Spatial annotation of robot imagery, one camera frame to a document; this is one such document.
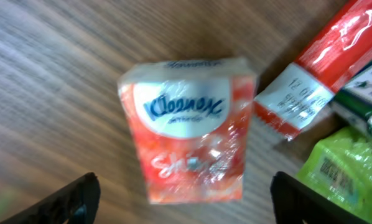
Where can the green snack bag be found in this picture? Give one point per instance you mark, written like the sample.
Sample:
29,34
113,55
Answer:
339,168

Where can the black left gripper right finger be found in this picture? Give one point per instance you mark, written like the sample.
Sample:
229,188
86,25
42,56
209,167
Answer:
295,203

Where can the red stick sachet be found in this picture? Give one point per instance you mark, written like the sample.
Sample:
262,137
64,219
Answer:
337,53

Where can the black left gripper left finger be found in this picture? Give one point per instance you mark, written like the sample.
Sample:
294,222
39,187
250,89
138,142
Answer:
76,203

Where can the green white small box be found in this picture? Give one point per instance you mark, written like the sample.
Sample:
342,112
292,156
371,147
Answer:
353,102

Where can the red Kleenex tissue pack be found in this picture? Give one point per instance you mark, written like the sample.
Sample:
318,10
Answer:
189,120

